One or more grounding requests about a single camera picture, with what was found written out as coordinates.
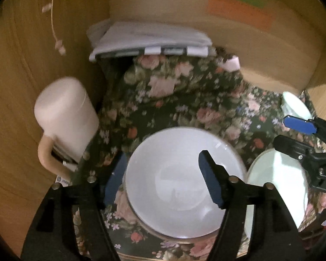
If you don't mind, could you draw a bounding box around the pink thermos jug with handle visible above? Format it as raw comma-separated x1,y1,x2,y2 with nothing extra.
34,77,100,174

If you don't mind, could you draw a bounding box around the orange sticky note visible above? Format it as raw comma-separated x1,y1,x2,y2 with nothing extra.
208,0,277,30

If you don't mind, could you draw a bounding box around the dark floral tablecloth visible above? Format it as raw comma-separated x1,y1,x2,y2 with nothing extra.
71,47,326,261

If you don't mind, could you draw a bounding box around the hanging cord with pink beads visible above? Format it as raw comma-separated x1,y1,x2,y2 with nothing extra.
42,0,66,55

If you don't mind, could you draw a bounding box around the pale pink bowl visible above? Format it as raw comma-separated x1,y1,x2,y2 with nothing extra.
124,127,248,237

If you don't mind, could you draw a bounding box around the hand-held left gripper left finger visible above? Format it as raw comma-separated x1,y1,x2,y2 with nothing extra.
21,152,129,261

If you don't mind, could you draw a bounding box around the mint green bowl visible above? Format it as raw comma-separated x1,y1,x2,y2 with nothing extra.
281,91,313,121

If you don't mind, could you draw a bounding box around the mint green plate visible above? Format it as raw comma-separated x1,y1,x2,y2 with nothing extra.
243,149,309,240

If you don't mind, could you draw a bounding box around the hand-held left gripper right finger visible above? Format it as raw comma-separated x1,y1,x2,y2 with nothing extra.
198,149,307,261

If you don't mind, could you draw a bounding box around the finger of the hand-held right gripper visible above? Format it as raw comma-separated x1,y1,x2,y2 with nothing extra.
273,135,319,169
283,115,326,149

